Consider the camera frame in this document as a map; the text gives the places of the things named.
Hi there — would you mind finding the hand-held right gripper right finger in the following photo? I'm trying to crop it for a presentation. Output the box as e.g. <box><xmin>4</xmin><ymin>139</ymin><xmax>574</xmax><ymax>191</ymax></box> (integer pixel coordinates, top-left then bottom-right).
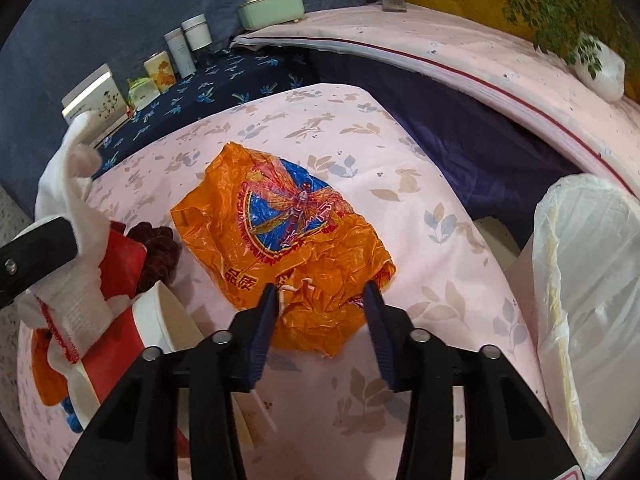
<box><xmin>362</xmin><ymin>280</ymin><xmax>576</xmax><ymax>480</ymax></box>

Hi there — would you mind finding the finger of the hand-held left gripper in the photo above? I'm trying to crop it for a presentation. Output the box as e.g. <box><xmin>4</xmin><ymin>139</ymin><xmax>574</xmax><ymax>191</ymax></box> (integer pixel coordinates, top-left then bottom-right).
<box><xmin>0</xmin><ymin>217</ymin><xmax>81</xmax><ymax>308</ymax></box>

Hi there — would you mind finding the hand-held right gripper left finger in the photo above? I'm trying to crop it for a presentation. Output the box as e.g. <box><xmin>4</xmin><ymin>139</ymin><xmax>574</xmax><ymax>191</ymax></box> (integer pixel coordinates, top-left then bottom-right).
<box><xmin>59</xmin><ymin>284</ymin><xmax>280</xmax><ymax>480</ymax></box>

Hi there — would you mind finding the white cotton glove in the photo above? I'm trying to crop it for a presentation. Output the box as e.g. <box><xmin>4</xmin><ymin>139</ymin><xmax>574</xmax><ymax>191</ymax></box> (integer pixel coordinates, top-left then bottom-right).
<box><xmin>20</xmin><ymin>110</ymin><xmax>118</xmax><ymax>376</ymax></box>

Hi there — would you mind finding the orange plastic bag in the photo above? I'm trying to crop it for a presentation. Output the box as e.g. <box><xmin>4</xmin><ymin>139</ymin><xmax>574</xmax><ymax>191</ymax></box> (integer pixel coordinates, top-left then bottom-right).
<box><xmin>170</xmin><ymin>141</ymin><xmax>397</xmax><ymax>358</ymax></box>
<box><xmin>31</xmin><ymin>327</ymin><xmax>86</xmax><ymax>433</ymax></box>

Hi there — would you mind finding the trash bin with white liner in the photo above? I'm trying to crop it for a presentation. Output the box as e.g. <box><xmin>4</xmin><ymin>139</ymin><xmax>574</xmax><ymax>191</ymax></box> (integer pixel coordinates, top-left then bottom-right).
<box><xmin>505</xmin><ymin>172</ymin><xmax>640</xmax><ymax>480</ymax></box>

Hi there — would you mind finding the red and white paper cup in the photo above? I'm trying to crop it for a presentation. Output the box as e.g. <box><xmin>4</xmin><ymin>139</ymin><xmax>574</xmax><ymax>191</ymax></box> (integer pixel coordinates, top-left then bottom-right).
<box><xmin>70</xmin><ymin>280</ymin><xmax>203</xmax><ymax>421</ymax></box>

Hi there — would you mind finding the pink rabbit-print blanket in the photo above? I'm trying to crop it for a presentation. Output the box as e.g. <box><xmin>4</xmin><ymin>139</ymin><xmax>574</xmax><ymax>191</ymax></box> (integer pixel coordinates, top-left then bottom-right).
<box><xmin>15</xmin><ymin>82</ymin><xmax>551</xmax><ymax>480</ymax></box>

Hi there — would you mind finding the dark red scrunchie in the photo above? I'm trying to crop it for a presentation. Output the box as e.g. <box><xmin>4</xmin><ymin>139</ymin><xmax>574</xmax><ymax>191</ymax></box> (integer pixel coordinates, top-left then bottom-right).
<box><xmin>125</xmin><ymin>222</ymin><xmax>181</xmax><ymax>293</ymax></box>

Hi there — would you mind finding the white flower-print box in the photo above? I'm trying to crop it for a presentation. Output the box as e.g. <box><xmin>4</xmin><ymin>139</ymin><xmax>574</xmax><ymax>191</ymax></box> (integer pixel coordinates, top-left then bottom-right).
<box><xmin>61</xmin><ymin>63</ymin><xmax>132</xmax><ymax>148</ymax></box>

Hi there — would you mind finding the pale green packet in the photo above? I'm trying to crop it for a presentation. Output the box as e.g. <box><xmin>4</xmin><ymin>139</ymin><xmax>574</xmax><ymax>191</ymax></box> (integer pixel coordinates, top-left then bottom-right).
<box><xmin>129</xmin><ymin>82</ymin><xmax>160</xmax><ymax>111</ymax></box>

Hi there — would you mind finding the dark purple cloth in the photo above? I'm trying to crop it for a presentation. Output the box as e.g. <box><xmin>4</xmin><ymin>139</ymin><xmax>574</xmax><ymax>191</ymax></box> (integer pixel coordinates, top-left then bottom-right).
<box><xmin>305</xmin><ymin>50</ymin><xmax>586</xmax><ymax>251</ymax></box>

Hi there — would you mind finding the yellow floral can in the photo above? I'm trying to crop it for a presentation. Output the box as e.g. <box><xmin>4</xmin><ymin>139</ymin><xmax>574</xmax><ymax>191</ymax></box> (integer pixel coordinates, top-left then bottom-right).
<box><xmin>143</xmin><ymin>51</ymin><xmax>175</xmax><ymax>93</ymax></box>

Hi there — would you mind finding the dark blue dragonfly-print cloth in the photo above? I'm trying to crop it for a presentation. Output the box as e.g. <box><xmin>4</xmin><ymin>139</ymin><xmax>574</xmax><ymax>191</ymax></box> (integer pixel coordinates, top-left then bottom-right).
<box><xmin>92</xmin><ymin>45</ymin><xmax>313</xmax><ymax>178</ymax></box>

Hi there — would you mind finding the white tube bottle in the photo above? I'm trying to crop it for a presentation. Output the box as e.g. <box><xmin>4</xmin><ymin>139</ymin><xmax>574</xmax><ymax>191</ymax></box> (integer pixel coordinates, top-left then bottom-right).
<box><xmin>164</xmin><ymin>28</ymin><xmax>196</xmax><ymax>78</ymax></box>

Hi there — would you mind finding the blue-grey cloth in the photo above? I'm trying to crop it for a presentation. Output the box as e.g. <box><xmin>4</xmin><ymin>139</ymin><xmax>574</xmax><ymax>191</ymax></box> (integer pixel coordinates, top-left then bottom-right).
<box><xmin>0</xmin><ymin>0</ymin><xmax>386</xmax><ymax>201</ymax></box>

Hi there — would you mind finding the white jar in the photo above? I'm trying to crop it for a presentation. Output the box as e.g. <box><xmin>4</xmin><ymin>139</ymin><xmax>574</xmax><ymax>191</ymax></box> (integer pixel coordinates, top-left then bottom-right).
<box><xmin>181</xmin><ymin>14</ymin><xmax>213</xmax><ymax>52</ymax></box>

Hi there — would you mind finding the pink sheet with red stripe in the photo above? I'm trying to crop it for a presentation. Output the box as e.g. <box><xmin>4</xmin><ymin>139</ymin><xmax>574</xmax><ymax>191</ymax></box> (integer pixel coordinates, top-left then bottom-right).
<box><xmin>232</xmin><ymin>2</ymin><xmax>640</xmax><ymax>206</ymax></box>

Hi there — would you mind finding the mint green box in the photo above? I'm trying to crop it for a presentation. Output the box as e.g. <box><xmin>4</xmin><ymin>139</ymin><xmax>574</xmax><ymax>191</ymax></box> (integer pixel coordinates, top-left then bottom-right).
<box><xmin>237</xmin><ymin>0</ymin><xmax>306</xmax><ymax>31</ymax></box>

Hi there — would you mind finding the potted plant in white pot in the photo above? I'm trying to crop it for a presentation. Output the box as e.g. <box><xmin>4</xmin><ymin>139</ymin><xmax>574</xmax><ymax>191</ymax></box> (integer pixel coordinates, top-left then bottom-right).
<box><xmin>502</xmin><ymin>0</ymin><xmax>627</xmax><ymax>102</ymax></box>

